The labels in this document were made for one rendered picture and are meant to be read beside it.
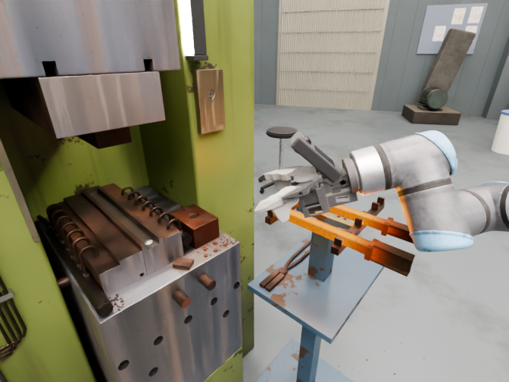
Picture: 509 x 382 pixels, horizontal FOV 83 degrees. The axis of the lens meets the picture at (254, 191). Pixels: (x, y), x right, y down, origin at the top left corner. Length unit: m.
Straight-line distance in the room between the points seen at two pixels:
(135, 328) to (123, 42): 0.58
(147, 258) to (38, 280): 0.24
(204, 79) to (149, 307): 0.58
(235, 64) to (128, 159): 0.53
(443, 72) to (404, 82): 0.91
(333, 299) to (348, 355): 0.82
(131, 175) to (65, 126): 0.63
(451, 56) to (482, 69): 1.05
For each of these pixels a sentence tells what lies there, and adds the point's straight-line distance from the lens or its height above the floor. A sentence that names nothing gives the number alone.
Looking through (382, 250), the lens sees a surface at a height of 1.00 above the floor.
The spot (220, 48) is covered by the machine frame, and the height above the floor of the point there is 1.41.
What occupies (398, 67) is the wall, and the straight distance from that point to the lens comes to 8.29.
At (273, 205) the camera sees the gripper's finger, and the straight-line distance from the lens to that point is 0.53.
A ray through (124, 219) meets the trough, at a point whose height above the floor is 0.99.
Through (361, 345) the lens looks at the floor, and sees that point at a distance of 1.82.
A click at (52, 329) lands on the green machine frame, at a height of 0.78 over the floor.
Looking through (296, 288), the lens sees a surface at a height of 0.72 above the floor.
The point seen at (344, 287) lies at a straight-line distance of 1.01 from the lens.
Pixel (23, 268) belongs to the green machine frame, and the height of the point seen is 0.98.
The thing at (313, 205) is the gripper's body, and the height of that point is 1.12.
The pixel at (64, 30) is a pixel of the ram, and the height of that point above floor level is 1.43.
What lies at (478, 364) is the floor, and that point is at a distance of 2.01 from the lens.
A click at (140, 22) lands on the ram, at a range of 0.62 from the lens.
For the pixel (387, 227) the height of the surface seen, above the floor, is 0.99.
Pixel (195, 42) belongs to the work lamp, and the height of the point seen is 1.42.
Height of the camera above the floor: 1.40
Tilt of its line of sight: 26 degrees down
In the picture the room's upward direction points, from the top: straight up
